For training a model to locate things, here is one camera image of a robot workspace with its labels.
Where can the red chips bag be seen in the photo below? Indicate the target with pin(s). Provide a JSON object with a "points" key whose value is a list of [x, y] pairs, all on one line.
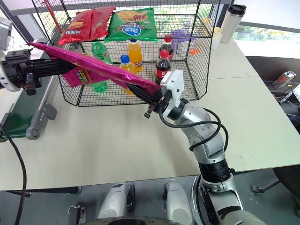
{"points": [[75, 29], [100, 22]]}

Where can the purple plastic stool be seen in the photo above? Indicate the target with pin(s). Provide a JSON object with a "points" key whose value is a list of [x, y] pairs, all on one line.
{"points": [[180, 38]]}

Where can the green soda bottle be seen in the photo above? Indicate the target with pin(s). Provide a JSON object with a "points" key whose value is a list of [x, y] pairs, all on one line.
{"points": [[99, 50]]}

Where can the magenta snack bag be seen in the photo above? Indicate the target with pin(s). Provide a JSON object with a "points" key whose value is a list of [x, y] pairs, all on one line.
{"points": [[98, 66]]}

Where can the red plastic stick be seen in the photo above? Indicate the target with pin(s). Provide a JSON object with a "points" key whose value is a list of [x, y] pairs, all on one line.
{"points": [[52, 15]]}

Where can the orange soda bottle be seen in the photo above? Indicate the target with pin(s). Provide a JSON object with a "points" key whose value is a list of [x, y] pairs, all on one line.
{"points": [[135, 52], [127, 66]]}

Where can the green chips bag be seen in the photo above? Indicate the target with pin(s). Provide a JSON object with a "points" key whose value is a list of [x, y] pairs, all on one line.
{"points": [[131, 25]]}

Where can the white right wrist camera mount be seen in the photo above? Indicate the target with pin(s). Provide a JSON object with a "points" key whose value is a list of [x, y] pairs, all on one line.
{"points": [[174, 85]]}

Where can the silver rounded robot leg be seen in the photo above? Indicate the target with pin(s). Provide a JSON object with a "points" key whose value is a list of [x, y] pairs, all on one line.
{"points": [[114, 201], [178, 204]]}

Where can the cola bottle red cap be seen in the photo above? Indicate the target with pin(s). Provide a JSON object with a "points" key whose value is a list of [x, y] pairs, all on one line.
{"points": [[162, 68], [167, 48]]}

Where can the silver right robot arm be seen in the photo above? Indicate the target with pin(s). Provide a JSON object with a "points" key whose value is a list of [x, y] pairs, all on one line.
{"points": [[201, 122]]}

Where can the small orange plastic piece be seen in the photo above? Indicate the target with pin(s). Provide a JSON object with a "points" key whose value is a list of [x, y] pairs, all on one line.
{"points": [[195, 51]]}

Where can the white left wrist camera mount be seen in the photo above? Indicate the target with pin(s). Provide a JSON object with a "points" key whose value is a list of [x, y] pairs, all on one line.
{"points": [[5, 32]]}

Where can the grey device orange label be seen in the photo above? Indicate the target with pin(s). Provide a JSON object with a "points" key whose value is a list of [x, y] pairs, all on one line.
{"points": [[282, 79]]}

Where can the green conveyor belt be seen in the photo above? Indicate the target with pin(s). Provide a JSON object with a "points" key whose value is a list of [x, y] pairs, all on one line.
{"points": [[21, 110]]}

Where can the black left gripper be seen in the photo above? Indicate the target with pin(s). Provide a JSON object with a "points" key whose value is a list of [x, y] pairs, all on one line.
{"points": [[16, 69]]}

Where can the black chair base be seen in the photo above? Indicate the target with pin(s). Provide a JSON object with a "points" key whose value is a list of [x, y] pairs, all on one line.
{"points": [[269, 185]]}

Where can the metal clamp bracket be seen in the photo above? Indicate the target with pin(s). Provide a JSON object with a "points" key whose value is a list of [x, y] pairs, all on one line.
{"points": [[76, 212]]}

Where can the white thermos black lid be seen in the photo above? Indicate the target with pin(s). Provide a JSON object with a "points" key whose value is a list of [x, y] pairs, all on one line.
{"points": [[230, 25]]}

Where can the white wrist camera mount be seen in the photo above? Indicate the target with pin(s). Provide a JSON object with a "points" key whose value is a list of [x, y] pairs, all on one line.
{"points": [[5, 32], [174, 85]]}

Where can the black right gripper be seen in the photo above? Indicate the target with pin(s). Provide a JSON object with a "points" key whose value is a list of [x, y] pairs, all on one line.
{"points": [[157, 103]]}

